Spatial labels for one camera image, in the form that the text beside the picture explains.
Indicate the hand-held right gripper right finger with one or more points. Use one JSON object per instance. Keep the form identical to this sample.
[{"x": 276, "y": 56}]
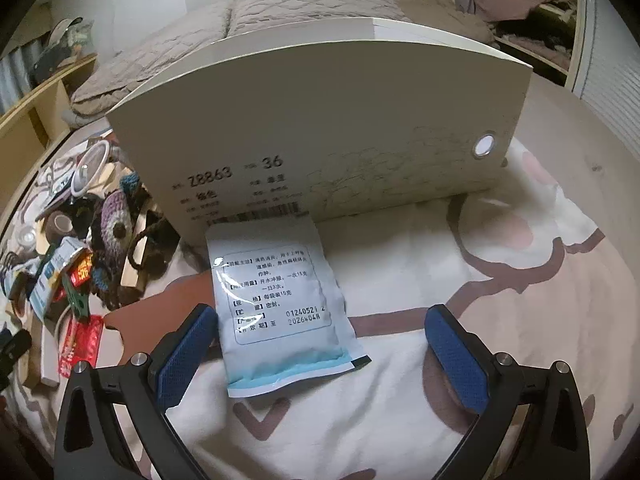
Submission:
[{"x": 457, "y": 360}]

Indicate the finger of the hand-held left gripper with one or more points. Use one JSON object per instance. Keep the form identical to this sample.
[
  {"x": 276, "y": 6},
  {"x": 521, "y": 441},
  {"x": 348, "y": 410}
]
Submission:
[{"x": 15, "y": 347}]

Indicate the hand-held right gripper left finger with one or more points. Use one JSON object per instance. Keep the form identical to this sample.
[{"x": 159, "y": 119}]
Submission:
[{"x": 182, "y": 360}]

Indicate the brown leather sleeve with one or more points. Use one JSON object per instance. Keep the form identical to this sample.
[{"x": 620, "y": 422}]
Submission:
[{"x": 160, "y": 310}]

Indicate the blue white medicine sachet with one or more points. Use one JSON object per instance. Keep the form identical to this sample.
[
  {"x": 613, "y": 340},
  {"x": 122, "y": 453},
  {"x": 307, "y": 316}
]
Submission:
[{"x": 280, "y": 300}]

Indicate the white cardboard box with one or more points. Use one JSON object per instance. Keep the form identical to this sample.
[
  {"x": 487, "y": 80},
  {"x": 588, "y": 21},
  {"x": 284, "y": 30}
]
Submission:
[{"x": 325, "y": 110}]

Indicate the large red packet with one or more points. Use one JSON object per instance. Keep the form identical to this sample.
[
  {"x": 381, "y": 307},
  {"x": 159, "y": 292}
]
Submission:
[{"x": 77, "y": 347}]

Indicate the green clothes peg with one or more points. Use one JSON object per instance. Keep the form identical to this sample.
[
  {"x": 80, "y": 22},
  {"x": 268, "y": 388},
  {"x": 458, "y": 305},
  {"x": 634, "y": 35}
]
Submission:
[{"x": 80, "y": 305}]

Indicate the small red packet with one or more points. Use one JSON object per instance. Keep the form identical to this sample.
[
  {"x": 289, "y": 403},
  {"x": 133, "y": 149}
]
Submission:
[{"x": 81, "y": 272}]

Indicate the long wooden board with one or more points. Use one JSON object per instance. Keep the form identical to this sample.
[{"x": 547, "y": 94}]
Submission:
[{"x": 136, "y": 260}]

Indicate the white tape roll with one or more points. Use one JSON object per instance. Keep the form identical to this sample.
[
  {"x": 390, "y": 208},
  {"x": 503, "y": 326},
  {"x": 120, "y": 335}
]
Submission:
[{"x": 26, "y": 236}]

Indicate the brown tape roll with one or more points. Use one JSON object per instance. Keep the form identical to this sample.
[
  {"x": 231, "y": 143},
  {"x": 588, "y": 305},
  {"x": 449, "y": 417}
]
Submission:
[{"x": 60, "y": 222}]

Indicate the purple crochet pouch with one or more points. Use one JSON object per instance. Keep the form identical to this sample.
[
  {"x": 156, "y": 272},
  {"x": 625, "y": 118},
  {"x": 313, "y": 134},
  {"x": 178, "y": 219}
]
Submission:
[{"x": 112, "y": 220}]

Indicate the white rimmed magnifier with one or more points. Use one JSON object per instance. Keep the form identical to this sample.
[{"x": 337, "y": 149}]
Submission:
[{"x": 90, "y": 165}]

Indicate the wooden shelf unit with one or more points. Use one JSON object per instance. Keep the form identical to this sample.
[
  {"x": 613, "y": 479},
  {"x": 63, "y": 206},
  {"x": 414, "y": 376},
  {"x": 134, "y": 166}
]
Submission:
[{"x": 30, "y": 110}]

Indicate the grey curtain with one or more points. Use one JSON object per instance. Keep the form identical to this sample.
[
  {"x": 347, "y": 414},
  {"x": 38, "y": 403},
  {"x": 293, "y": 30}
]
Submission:
[{"x": 15, "y": 75}]

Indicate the dark bag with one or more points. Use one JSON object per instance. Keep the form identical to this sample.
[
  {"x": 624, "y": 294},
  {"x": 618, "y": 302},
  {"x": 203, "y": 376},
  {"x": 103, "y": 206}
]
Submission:
[{"x": 50, "y": 60}]

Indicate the green plush toy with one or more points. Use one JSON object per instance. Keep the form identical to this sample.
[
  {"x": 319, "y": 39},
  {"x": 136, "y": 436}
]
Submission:
[{"x": 77, "y": 40}]

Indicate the beige quilted pillow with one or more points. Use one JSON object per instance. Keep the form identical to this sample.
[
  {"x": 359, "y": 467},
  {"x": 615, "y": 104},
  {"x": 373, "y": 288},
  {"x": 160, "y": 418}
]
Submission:
[
  {"x": 310, "y": 5},
  {"x": 165, "y": 45}
]

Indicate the white cap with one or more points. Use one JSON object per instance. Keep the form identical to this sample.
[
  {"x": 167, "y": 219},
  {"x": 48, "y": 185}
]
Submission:
[{"x": 62, "y": 30}]

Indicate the pile of dark clothes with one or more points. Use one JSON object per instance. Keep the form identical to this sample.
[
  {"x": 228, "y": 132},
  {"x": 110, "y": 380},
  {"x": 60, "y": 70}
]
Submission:
[{"x": 540, "y": 35}]

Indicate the wooden closet niche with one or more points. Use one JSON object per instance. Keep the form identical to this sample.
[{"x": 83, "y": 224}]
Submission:
[{"x": 575, "y": 35}]

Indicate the white louvred door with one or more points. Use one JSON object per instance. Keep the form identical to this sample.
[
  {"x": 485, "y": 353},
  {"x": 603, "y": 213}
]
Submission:
[{"x": 612, "y": 45}]

